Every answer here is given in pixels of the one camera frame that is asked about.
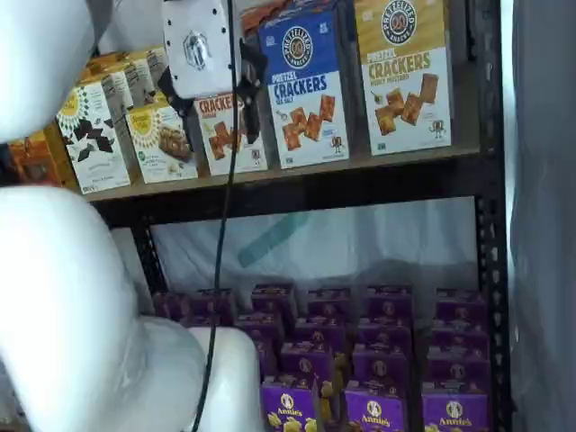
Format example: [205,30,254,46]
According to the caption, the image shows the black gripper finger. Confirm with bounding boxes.
[236,38,267,146]
[156,66,196,153]

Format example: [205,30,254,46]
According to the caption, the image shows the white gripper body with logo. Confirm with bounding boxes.
[161,0,239,99]

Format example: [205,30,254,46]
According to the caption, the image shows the blue pretzel crackers box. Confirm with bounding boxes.
[257,8,351,171]

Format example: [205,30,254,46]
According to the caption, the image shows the Simple Mills sweet thins box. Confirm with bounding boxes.
[80,58,145,107]
[96,46,170,91]
[56,71,134,195]

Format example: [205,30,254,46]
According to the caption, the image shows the Simple Mills almond bars box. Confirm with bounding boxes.
[124,96,199,185]

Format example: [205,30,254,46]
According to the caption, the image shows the orange pretzel crackers box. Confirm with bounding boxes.
[193,92,270,177]

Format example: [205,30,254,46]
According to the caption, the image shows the wooden shelf board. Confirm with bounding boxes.
[84,143,482,203]

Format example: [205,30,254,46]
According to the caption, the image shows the black metal shelf rack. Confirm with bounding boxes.
[87,0,517,432]

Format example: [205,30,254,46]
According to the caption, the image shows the gold pretzel crackers box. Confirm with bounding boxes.
[354,0,453,158]

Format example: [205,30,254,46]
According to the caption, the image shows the yellow orange snack box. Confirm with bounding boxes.
[6,130,64,188]

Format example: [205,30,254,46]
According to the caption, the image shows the purple Annie's snack box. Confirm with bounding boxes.
[191,288,238,325]
[352,346,410,395]
[294,317,347,347]
[280,341,335,383]
[421,391,491,432]
[435,287,488,332]
[426,348,492,397]
[151,291,193,320]
[260,377,320,432]
[307,287,352,323]
[365,283,414,328]
[234,312,285,343]
[254,339,279,383]
[344,389,410,432]
[250,282,297,319]
[357,321,414,355]
[430,326,491,356]

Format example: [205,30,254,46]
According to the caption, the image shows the white backdrop sheet teal mark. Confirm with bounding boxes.
[110,195,481,316]

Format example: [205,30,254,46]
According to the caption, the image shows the pale grey side curtain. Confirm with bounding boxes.
[499,0,576,432]

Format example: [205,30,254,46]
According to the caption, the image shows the black cable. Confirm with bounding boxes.
[191,0,239,432]

